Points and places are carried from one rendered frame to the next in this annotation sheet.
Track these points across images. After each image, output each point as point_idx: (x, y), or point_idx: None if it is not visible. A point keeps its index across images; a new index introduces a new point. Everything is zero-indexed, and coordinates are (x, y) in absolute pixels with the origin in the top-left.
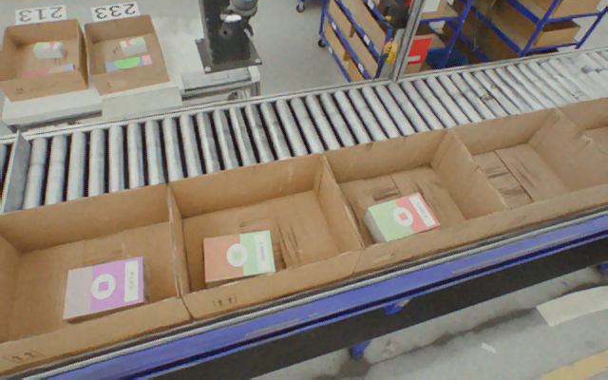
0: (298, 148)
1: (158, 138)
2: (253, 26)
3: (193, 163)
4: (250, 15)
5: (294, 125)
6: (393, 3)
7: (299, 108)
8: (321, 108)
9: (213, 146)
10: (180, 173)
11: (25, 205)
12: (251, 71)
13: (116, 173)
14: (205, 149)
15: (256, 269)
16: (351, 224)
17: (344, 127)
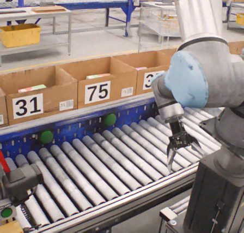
0: (96, 158)
1: (191, 150)
2: (170, 155)
3: (157, 140)
4: (170, 136)
5: (105, 173)
6: (25, 167)
7: (107, 186)
8: (87, 192)
9: (153, 151)
10: (160, 136)
11: (213, 115)
12: (171, 211)
13: (191, 130)
14: (157, 148)
15: (93, 76)
16: (60, 67)
17: (64, 177)
